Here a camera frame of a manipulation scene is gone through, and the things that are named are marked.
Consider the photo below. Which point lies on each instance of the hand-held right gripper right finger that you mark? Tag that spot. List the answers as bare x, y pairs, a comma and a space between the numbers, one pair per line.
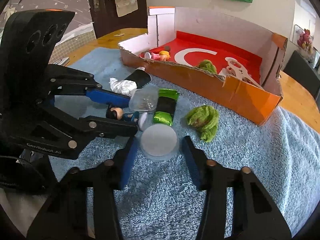
192, 165

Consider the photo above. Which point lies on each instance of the side table with dark cloth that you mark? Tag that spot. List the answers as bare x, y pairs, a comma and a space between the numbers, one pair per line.
300, 75

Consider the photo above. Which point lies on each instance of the light blue fleece blanket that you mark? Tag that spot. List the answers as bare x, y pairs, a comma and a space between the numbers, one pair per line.
162, 205

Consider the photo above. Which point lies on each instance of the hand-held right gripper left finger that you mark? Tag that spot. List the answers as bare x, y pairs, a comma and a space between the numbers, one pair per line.
128, 165

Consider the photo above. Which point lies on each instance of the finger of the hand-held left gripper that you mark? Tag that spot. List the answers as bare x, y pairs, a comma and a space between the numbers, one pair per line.
112, 128
110, 97

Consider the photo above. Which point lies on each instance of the green yarn ball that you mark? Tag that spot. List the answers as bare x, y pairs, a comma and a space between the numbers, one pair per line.
203, 120
207, 66

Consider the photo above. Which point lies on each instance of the dark brown door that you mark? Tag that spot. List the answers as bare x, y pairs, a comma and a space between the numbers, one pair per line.
105, 17

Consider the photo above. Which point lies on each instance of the pink rabbit plush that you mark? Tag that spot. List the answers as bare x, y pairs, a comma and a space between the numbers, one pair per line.
305, 38

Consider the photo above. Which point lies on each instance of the orange cardboard box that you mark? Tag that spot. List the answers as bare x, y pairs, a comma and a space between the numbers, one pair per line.
250, 97

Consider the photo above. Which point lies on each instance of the white round jar lid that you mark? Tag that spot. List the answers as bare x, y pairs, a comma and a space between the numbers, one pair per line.
158, 138

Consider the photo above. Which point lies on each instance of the green and black snack packet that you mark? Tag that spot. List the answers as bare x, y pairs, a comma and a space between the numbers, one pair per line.
165, 105

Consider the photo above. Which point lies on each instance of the clear plastic container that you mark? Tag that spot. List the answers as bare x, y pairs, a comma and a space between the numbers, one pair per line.
143, 100

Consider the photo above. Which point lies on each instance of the blonde doll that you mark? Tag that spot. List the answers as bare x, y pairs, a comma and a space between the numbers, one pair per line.
163, 55

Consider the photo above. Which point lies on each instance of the small wooden tag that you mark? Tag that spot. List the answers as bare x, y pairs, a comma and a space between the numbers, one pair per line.
119, 34

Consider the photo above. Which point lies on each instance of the black-haired figurine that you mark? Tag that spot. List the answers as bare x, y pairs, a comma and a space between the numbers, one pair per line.
115, 112

